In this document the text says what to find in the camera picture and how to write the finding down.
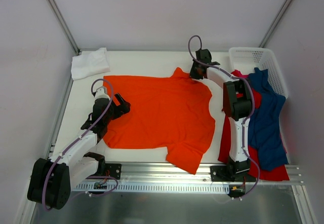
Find orange t shirt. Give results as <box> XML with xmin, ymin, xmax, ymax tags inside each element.
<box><xmin>103</xmin><ymin>67</ymin><xmax>216</xmax><ymax>174</ymax></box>

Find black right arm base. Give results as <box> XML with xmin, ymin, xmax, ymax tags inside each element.
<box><xmin>210</xmin><ymin>165</ymin><xmax>256</xmax><ymax>182</ymax></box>

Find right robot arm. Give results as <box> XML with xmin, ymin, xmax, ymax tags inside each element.
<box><xmin>189</xmin><ymin>48</ymin><xmax>254</xmax><ymax>181</ymax></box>

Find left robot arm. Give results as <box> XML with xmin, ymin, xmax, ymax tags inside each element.
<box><xmin>27</xmin><ymin>92</ymin><xmax>131</xmax><ymax>209</ymax></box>

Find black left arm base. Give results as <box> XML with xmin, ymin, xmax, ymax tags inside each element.
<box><xmin>105</xmin><ymin>163</ymin><xmax>122</xmax><ymax>180</ymax></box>

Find magenta garment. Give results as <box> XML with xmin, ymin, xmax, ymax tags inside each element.
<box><xmin>232</xmin><ymin>69</ymin><xmax>248</xmax><ymax>79</ymax></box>

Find white plastic basket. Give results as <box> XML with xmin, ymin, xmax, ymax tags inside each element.
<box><xmin>229</xmin><ymin>47</ymin><xmax>289</xmax><ymax>99</ymax></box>

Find white folded t shirt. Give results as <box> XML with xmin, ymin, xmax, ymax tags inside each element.
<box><xmin>71</xmin><ymin>48</ymin><xmax>111</xmax><ymax>81</ymax></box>

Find blue t shirt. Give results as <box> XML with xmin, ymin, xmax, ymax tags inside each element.
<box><xmin>248</xmin><ymin>67</ymin><xmax>288</xmax><ymax>171</ymax></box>

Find red t shirt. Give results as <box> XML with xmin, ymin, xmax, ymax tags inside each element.
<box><xmin>218</xmin><ymin>69</ymin><xmax>291</xmax><ymax>182</ymax></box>

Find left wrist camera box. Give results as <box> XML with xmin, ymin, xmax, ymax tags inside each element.
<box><xmin>94</xmin><ymin>86</ymin><xmax>110</xmax><ymax>100</ymax></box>

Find aluminium mounting rail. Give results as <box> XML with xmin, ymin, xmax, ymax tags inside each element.
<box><xmin>45</xmin><ymin>161</ymin><xmax>304</xmax><ymax>184</ymax></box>

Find white slotted cable duct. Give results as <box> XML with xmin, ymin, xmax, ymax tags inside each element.
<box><xmin>73</xmin><ymin>181</ymin><xmax>229</xmax><ymax>194</ymax></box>

